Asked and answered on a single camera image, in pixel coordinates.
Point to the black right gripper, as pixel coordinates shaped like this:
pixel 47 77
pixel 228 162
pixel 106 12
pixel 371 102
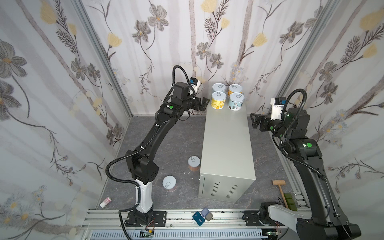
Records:
pixel 259 122

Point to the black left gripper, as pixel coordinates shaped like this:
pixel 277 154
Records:
pixel 199 103

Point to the yellow can with silver lid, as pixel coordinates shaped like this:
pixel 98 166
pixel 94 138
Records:
pixel 218 100

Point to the light blue labelled can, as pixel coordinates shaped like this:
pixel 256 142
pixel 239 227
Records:
pixel 219 87

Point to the brown labelled can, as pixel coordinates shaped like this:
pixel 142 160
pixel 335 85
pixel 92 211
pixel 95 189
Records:
pixel 194 163

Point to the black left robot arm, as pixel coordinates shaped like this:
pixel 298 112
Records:
pixel 181 98

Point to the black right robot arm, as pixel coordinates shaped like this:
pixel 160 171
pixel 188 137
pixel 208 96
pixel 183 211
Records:
pixel 328 221

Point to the grey metal cabinet counter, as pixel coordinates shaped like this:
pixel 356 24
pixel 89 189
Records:
pixel 227 163

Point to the small wooden mallet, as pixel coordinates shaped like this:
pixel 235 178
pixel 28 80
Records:
pixel 279 184

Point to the pink labelled can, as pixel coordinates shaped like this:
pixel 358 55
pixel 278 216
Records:
pixel 170 183

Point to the green block stack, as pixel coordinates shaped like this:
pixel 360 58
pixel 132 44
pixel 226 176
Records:
pixel 290 202

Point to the small blue grey device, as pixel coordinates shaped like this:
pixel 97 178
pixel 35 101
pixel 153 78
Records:
pixel 202 216

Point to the small white pink tube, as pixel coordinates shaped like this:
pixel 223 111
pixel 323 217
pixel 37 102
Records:
pixel 105 202

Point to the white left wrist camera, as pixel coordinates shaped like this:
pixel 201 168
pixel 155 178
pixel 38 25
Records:
pixel 195 83

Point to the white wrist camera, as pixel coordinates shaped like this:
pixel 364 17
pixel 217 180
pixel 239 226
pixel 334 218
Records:
pixel 195 83
pixel 277 107

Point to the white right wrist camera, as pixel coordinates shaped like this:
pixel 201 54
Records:
pixel 277 107

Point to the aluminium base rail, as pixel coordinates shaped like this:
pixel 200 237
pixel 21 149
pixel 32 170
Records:
pixel 232 224

